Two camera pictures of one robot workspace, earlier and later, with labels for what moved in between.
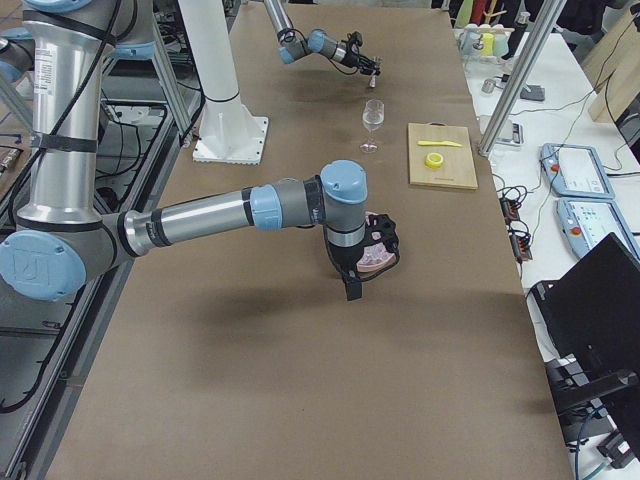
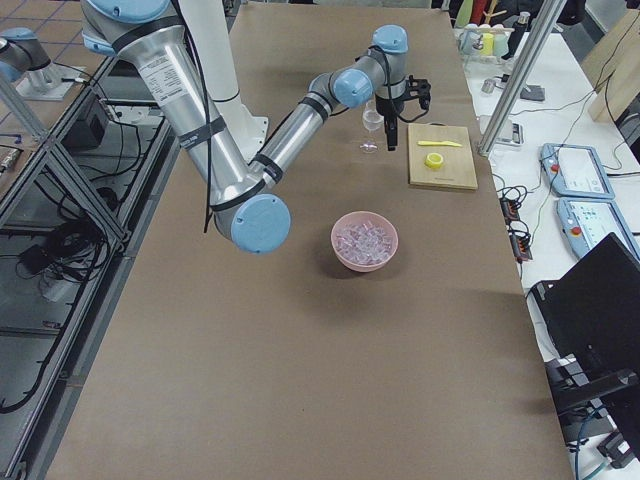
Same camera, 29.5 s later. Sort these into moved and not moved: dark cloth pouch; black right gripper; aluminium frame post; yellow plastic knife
Moved: black right gripper
Not moved: aluminium frame post; yellow plastic knife; dark cloth pouch
